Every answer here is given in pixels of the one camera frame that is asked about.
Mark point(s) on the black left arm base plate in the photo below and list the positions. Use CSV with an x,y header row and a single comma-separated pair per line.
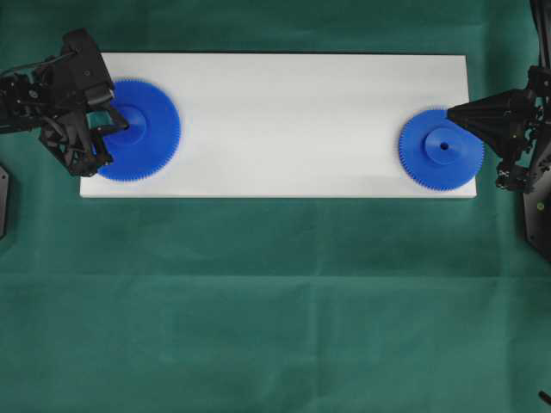
x,y
4,194

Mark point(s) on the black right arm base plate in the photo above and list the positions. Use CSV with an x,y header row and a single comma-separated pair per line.
x,y
536,204

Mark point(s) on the small blue gear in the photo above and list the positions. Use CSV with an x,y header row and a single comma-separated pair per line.
x,y
436,153

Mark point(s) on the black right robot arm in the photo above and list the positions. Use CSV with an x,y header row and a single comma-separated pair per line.
x,y
541,16

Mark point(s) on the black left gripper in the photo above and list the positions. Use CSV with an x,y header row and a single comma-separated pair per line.
x,y
79,111

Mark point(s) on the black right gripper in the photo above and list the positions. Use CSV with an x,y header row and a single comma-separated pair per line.
x,y
516,125

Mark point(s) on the white rectangular board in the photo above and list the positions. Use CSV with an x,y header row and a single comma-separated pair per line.
x,y
287,125

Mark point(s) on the large blue gear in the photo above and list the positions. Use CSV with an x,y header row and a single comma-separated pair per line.
x,y
153,135

